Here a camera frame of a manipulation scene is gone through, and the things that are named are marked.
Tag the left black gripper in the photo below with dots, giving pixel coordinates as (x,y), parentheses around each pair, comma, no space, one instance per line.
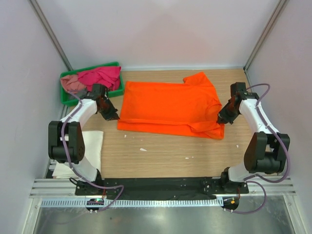
(112,113)

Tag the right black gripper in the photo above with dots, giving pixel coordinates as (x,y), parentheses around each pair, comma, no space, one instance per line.
(223,119)

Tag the orange t shirt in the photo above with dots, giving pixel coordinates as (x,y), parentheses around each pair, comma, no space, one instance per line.
(187,109)

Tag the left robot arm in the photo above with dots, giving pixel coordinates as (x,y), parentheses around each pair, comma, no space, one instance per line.
(65,138)

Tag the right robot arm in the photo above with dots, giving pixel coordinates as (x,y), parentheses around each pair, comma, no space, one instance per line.
(267,155)

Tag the folded white t shirt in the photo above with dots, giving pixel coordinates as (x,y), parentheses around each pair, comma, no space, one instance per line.
(93,141)

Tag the grey t shirt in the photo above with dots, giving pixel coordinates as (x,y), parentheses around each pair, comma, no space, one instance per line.
(80,94)

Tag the magenta t shirt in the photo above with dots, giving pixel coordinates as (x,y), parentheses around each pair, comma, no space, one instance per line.
(108,76)

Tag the dusty pink t shirt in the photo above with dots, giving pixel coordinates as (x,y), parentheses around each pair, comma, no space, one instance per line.
(70,83)

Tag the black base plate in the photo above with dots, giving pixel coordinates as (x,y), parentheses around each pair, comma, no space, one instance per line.
(163,189)

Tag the white slotted cable duct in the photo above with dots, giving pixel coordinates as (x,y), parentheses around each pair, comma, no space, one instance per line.
(98,203)

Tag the left aluminium corner post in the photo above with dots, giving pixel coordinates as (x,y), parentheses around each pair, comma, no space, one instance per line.
(48,29)

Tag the aluminium corner post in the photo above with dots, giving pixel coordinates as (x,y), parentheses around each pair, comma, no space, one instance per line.
(279,8)
(48,29)

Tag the aluminium front rail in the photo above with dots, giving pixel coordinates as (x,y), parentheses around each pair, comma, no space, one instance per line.
(53,188)

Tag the right aluminium corner post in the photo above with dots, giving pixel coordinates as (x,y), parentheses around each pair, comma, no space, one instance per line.
(279,8)

